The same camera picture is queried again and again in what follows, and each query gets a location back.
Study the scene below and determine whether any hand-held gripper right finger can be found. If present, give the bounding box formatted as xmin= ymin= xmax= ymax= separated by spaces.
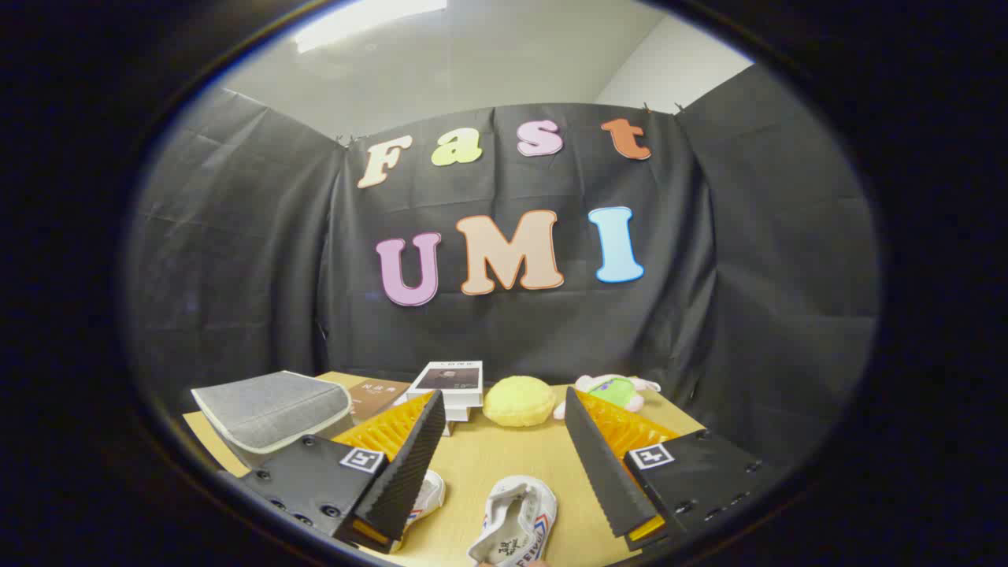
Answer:
xmin=564 ymin=386 xmax=769 ymax=552

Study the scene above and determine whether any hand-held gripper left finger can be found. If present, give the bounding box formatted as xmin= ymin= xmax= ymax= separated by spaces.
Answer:
xmin=236 ymin=388 xmax=447 ymax=554

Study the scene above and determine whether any white canvas shoe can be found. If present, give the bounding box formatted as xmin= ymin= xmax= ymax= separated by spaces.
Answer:
xmin=398 ymin=470 xmax=447 ymax=552
xmin=466 ymin=475 xmax=558 ymax=567

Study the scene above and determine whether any grey fabric storage box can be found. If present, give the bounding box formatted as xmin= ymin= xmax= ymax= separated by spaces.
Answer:
xmin=191 ymin=370 xmax=354 ymax=469

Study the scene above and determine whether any pink and green plush toy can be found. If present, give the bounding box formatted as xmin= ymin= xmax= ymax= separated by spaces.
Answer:
xmin=553 ymin=374 xmax=662 ymax=421

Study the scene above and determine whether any brown cover book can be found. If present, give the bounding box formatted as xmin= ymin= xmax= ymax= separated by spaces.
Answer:
xmin=346 ymin=378 xmax=412 ymax=422

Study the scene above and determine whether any yellow plush cushion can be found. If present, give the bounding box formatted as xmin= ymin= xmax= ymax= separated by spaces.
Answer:
xmin=482 ymin=376 xmax=558 ymax=428

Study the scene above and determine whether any white book with portrait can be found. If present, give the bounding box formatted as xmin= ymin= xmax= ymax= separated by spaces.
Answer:
xmin=406 ymin=361 xmax=484 ymax=409

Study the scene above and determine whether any black backdrop cloth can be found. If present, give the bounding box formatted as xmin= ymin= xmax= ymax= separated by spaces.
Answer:
xmin=126 ymin=63 xmax=881 ymax=473

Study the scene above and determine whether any ceiling light panel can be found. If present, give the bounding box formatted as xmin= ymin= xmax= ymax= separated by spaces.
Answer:
xmin=293 ymin=0 xmax=448 ymax=54

